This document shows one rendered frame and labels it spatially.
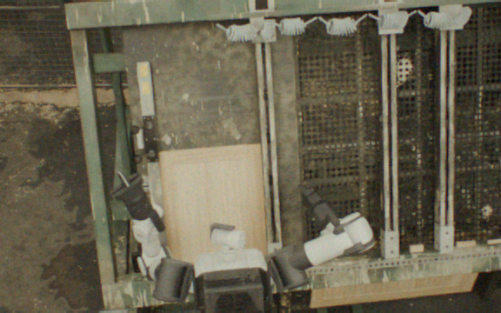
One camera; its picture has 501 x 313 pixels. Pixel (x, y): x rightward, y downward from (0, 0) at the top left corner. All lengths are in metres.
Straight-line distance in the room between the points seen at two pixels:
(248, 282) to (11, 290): 2.20
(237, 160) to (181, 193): 0.28
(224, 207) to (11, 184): 2.27
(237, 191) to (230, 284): 0.66
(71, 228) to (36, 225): 0.24
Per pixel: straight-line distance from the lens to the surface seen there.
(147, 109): 2.65
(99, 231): 2.79
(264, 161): 2.67
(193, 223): 2.79
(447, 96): 2.85
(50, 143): 4.94
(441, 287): 3.65
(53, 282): 4.09
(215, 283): 2.21
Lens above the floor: 3.24
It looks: 44 degrees down
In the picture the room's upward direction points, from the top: straight up
